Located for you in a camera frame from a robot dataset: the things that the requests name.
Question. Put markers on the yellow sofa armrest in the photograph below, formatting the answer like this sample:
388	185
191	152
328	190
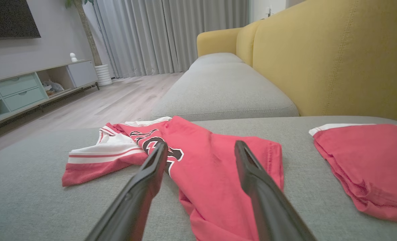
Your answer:
217	41

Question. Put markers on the green indoor tree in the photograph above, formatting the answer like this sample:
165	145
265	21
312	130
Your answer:
89	36

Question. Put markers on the small grey sofa seat cushion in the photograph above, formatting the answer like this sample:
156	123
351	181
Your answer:
215	58

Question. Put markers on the narrow yellow sofa back cushion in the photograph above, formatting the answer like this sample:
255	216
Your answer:
247	43

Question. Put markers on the grey cabinet door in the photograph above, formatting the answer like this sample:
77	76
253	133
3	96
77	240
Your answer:
82	73

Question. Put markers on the white ribbed plant pot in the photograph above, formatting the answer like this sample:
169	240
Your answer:
103	75

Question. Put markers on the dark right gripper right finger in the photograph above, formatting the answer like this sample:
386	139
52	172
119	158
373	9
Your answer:
268	207

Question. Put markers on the black wall television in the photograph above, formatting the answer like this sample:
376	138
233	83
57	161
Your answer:
7	18

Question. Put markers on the grey pleated curtain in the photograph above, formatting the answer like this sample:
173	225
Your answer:
165	36

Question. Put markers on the small white figurine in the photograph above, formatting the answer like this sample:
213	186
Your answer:
73	57

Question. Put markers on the grey plush toy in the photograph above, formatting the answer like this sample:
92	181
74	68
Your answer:
53	87

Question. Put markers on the red white basketball jersey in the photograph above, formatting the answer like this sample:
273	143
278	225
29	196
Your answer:
208	167

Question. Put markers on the pale wooden TV cabinet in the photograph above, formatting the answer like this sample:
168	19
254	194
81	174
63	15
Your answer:
56	75

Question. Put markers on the red shorts with white band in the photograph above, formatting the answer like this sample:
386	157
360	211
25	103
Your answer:
369	160

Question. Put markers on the pale green cabinet drawer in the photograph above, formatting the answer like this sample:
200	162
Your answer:
16	84
24	98

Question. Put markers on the large grey sofa seat cushion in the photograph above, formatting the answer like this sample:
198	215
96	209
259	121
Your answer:
34	201

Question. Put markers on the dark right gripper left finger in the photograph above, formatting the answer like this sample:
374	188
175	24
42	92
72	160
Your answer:
135	201

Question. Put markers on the large yellow sofa back cushion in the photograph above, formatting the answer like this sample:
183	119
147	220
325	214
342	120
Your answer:
335	60

